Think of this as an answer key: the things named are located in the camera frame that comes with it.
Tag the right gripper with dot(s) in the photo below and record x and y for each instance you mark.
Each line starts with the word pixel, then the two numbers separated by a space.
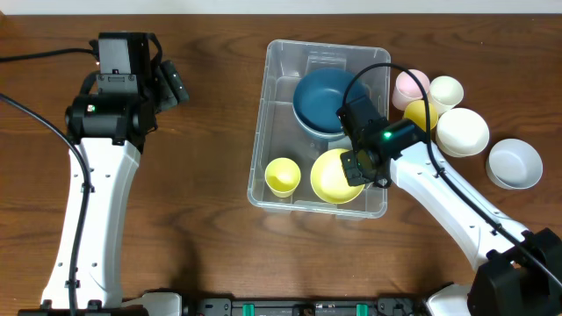
pixel 356 171

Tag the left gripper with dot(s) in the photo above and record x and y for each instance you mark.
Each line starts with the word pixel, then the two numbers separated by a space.
pixel 171 83

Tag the yellow bowl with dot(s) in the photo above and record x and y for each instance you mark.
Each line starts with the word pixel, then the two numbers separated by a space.
pixel 328 180

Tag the dark blue bowl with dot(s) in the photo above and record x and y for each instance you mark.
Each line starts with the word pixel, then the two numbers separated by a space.
pixel 317 134
pixel 318 97

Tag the yellow cup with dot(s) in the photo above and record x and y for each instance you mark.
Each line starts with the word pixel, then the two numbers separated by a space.
pixel 416 112
pixel 282 176

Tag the light grey bowl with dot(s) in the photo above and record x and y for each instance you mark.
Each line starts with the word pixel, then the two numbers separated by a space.
pixel 514 164

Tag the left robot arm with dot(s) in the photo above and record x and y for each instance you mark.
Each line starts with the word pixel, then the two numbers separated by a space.
pixel 107 125

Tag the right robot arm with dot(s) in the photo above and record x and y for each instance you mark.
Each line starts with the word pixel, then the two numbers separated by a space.
pixel 518 272

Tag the clear plastic storage container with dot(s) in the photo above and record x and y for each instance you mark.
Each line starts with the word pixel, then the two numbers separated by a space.
pixel 278 133

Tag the pink cup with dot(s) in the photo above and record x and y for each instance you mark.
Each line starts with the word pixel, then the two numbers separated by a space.
pixel 406 89

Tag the small cream bowl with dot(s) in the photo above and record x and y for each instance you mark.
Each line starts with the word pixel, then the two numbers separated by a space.
pixel 462 132

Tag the cream cup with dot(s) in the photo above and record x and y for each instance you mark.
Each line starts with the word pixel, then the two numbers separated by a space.
pixel 445 93

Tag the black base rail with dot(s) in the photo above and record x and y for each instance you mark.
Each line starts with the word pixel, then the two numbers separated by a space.
pixel 172 303

